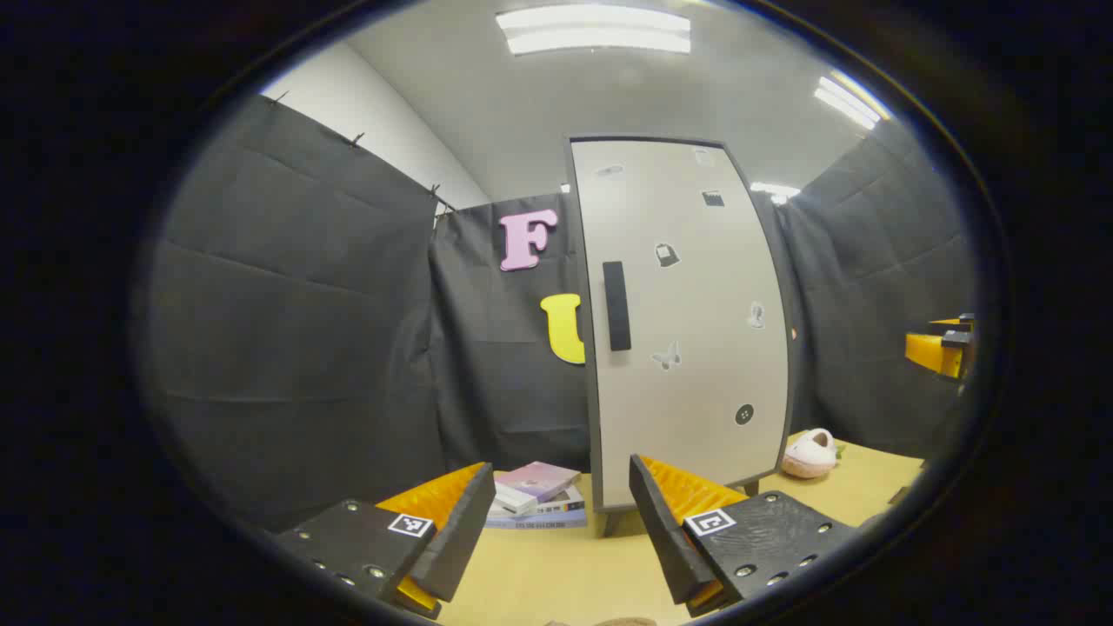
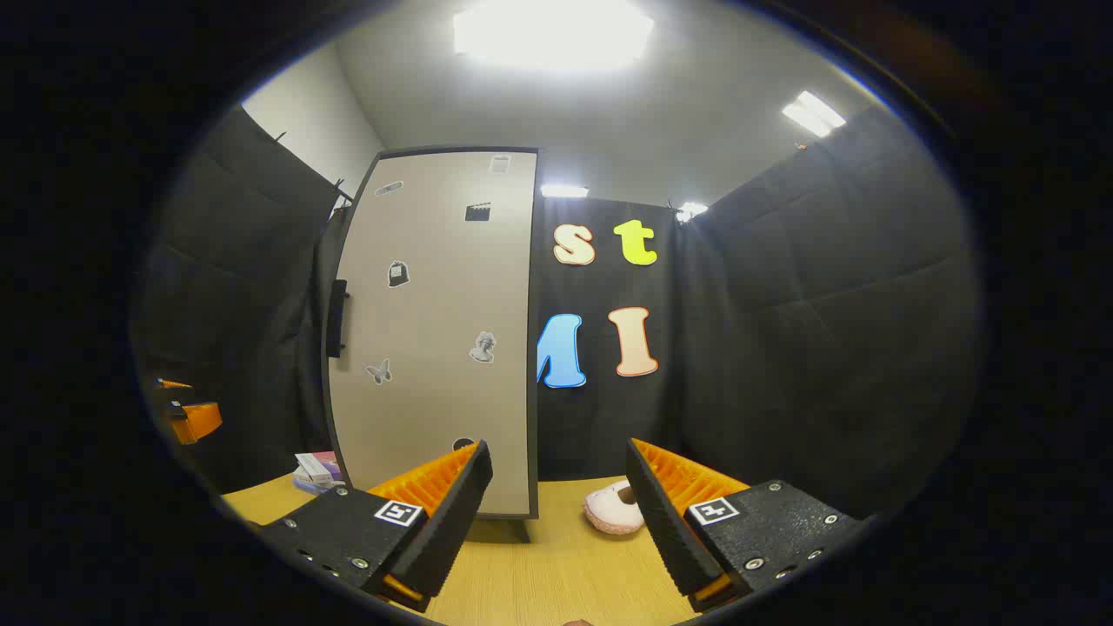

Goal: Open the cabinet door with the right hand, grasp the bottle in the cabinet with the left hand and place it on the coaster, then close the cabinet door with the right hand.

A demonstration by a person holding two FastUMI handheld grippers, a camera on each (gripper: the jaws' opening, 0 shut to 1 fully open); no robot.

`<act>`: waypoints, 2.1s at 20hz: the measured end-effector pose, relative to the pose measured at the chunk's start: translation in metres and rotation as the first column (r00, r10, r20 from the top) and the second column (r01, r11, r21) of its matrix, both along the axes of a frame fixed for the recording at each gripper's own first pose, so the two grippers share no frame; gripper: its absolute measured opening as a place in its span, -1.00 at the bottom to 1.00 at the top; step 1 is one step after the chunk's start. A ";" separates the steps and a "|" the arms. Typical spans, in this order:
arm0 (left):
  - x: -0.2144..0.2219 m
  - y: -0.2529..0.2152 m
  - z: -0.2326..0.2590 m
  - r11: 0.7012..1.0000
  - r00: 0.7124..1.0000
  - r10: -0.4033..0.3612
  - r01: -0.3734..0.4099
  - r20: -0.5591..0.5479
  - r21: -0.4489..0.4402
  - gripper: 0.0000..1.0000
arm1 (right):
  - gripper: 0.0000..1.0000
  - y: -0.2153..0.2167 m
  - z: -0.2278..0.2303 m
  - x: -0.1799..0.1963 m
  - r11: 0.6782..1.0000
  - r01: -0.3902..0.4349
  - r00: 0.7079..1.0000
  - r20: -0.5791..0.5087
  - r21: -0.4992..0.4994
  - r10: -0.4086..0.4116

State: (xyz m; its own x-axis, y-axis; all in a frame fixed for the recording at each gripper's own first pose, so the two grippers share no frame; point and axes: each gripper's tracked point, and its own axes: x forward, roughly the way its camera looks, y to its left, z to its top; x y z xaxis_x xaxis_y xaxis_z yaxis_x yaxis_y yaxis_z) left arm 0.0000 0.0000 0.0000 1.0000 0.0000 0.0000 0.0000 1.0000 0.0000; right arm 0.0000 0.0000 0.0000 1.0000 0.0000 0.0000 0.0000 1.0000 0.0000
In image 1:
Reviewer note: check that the pink plush toy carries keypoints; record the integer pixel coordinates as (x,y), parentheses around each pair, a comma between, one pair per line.
(809,454)

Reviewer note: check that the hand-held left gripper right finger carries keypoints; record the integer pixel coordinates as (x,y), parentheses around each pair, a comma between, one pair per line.
(665,539)

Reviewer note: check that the ceiling light panel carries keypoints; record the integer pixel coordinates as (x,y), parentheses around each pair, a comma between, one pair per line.
(596,30)
(848,103)
(772,190)

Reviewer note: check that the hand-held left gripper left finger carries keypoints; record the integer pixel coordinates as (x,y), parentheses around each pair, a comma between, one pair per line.
(461,539)

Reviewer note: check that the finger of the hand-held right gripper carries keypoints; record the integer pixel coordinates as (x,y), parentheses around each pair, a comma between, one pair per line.
(926,348)

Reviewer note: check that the white cabinet door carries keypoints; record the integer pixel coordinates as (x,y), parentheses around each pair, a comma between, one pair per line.
(696,304)

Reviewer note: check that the small white box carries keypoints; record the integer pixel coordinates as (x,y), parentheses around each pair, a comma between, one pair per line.
(515,500)

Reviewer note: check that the white and black book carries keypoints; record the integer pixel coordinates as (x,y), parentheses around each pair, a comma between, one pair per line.
(563,502)

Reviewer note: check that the black backdrop cloth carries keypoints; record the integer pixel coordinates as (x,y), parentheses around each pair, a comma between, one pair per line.
(304,304)

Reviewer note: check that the blue book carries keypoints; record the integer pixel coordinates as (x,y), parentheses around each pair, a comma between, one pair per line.
(539,522)

